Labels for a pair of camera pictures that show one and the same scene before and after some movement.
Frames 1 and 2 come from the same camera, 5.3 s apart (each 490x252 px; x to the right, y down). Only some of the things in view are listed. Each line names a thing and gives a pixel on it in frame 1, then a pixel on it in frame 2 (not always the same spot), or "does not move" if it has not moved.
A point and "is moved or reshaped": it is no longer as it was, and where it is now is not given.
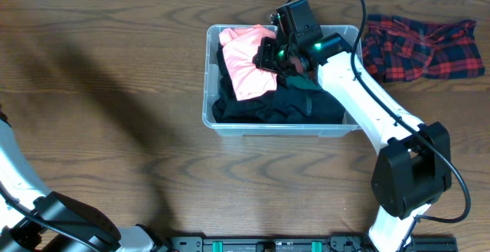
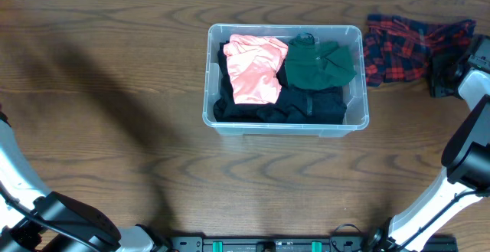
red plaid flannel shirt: [396, 49] does not move
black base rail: [302, 243] does not move
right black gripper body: [283, 56] -> [442, 66]
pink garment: [240, 46] is moved or reshaped
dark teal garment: [296, 105] does not move
